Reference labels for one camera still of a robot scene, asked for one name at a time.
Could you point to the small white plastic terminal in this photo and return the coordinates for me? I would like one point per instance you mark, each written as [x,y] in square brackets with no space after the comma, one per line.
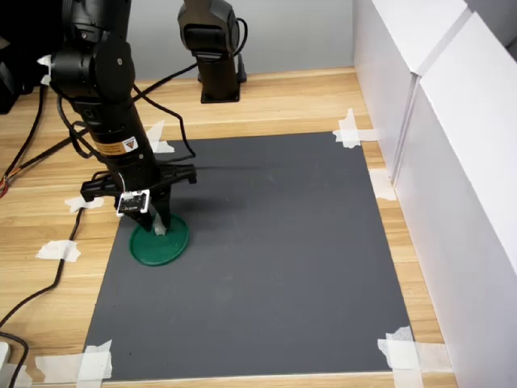
[159,230]

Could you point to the round green lid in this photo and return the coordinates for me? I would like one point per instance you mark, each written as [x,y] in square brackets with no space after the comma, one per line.
[169,250]

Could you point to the white tape strip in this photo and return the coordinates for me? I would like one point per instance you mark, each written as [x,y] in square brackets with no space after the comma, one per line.
[99,351]
[369,135]
[56,250]
[22,378]
[52,365]
[74,205]
[400,351]
[381,184]
[348,121]
[436,357]
[156,131]
[165,147]

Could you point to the dark grey mat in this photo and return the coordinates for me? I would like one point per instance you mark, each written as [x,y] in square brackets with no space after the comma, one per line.
[282,262]

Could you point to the black box device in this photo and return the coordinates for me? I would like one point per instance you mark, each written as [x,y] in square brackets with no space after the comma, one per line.
[8,97]

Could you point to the white socket box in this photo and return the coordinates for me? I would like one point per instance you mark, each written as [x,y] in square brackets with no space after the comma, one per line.
[4,352]

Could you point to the large black panel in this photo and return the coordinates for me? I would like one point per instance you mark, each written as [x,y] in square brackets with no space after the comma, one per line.
[24,24]

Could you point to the white partition panel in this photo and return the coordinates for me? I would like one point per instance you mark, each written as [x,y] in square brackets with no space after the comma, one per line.
[379,60]
[464,202]

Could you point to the small white camera box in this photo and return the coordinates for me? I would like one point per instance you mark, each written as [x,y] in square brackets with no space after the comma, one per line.
[131,203]

